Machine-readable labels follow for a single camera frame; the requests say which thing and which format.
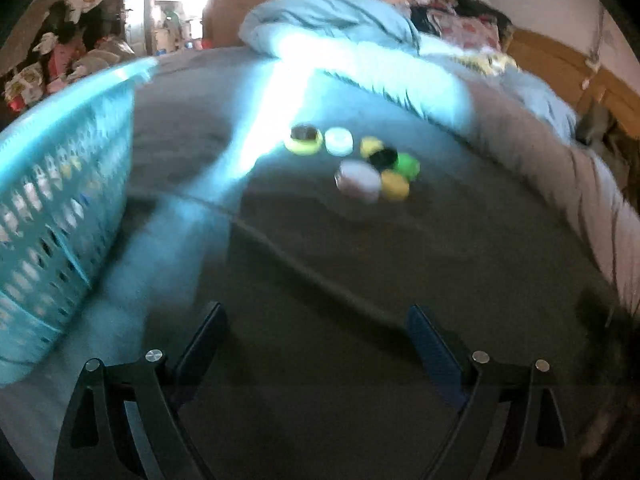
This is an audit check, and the heap of printed clothes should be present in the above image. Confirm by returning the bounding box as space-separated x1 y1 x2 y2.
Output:
0 0 136 116

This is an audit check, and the pile of colourful clothes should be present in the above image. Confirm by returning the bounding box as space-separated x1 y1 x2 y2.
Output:
280 0 516 56

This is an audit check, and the white wall cable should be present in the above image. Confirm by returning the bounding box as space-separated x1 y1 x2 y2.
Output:
582 7 613 88

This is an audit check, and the white and pink bottle cap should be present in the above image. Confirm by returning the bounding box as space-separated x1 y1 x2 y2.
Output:
334 160 383 204

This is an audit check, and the light blue quilt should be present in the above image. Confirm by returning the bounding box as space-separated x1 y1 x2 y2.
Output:
239 0 640 321

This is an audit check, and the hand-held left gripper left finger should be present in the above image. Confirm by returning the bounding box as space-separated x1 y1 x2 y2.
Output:
52 301 231 480

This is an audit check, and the yellow patterned cloth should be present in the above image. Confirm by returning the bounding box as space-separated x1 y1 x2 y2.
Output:
460 52 519 79

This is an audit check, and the olive cloth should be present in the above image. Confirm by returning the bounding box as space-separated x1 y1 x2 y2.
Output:
575 102 640 186

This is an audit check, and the wooden headboard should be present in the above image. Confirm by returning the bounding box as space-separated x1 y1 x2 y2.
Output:
505 27 640 131

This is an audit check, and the green bottle cap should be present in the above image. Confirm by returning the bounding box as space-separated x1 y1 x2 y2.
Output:
394 153 421 180

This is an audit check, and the yellow cap with brown inside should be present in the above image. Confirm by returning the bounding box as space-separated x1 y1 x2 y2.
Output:
284 125 323 156

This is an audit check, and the grey bed sheet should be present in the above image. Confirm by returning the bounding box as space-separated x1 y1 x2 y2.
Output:
0 47 640 480

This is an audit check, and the black bottle cap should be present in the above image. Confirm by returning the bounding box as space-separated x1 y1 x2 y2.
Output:
369 147 400 171

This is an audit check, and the teal plastic basket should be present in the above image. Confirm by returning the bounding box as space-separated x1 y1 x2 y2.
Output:
0 56 160 386

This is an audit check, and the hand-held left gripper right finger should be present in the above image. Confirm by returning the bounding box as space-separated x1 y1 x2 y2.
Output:
405 304 581 480

